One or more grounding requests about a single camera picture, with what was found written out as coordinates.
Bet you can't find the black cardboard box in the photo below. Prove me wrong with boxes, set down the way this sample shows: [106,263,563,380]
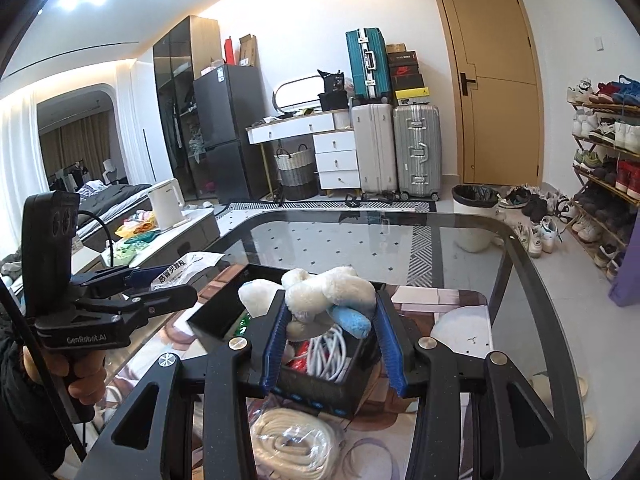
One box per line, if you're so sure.
[188,263,380,418]

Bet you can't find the bagged cream rope coil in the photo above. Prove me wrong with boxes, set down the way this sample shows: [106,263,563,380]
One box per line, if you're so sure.
[248,406,346,480]

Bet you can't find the bagged white plush toy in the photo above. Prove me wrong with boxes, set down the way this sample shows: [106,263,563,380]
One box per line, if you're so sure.
[238,266,376,341]

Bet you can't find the bagged white adidas socks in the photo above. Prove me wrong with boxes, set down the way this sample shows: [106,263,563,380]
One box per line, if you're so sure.
[150,252,224,290]

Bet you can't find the person's left hand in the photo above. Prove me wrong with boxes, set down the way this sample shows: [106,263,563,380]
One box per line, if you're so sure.
[42,351,106,405]

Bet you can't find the grey tv cabinet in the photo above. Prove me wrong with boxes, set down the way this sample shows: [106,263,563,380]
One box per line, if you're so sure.
[69,206,222,281]

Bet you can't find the white electric kettle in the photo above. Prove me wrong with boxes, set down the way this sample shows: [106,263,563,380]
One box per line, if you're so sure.
[146,179,186,231]

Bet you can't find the green snack packet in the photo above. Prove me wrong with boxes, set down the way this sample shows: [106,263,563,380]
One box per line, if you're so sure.
[233,312,250,337]

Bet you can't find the woven laundry basket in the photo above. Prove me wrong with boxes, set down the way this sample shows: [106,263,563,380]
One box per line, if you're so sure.
[274,144,319,200]

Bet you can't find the black refrigerator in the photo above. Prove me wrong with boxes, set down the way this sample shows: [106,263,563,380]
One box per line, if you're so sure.
[194,64,269,203]

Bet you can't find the purple bag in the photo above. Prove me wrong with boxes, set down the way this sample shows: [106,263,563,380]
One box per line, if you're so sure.
[608,246,640,307]

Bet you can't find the white trash bin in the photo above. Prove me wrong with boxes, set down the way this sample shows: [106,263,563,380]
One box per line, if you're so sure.
[451,184,499,254]

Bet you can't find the dark glass wardrobe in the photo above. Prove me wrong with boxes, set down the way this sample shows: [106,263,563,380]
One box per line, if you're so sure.
[152,15,221,200]

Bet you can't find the white drawer desk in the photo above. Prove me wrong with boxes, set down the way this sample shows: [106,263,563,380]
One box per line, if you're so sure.
[246,108,361,192]

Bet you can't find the oval desk mirror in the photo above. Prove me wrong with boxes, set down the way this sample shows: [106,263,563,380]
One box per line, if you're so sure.
[272,74,324,114]

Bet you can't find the black bag on desk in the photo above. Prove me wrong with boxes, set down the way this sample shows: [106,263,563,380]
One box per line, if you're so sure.
[318,70,348,112]

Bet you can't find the white suitcase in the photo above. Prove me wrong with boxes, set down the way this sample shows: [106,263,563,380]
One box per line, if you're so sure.
[352,104,397,194]

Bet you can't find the silver suitcase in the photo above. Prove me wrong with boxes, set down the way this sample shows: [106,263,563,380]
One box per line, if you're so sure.
[393,104,442,200]

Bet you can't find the teal suitcase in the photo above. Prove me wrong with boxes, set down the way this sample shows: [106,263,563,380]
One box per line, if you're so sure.
[345,27,393,103]

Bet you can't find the shoe rack with shoes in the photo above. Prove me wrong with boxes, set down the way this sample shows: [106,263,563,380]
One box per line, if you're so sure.
[566,75,639,281]

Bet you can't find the stack of shoe boxes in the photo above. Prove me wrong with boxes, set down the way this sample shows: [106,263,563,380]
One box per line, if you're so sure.
[386,44,431,105]

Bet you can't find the wooden door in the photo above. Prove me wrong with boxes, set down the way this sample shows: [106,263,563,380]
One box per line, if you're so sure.
[436,0,544,185]

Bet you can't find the white coiled cable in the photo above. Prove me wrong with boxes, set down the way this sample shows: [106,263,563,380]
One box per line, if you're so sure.
[299,324,362,384]

